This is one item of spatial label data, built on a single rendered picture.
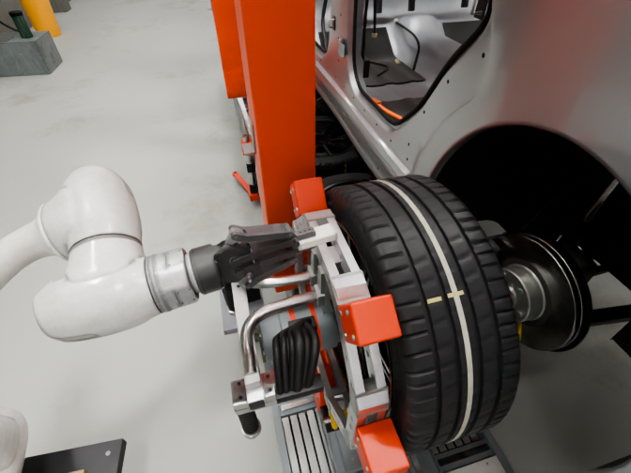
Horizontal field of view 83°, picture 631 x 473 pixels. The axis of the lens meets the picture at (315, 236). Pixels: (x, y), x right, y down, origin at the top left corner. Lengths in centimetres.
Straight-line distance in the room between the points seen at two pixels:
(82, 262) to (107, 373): 149
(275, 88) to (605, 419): 189
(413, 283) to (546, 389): 148
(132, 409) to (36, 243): 132
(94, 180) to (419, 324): 58
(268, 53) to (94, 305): 63
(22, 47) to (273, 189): 523
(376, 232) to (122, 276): 43
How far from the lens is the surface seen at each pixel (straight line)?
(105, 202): 64
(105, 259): 58
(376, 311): 59
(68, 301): 58
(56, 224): 66
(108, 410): 197
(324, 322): 87
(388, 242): 67
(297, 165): 104
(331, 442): 155
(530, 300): 106
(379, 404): 73
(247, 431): 90
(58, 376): 217
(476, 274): 72
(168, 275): 55
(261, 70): 92
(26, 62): 612
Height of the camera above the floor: 163
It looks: 43 degrees down
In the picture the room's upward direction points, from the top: straight up
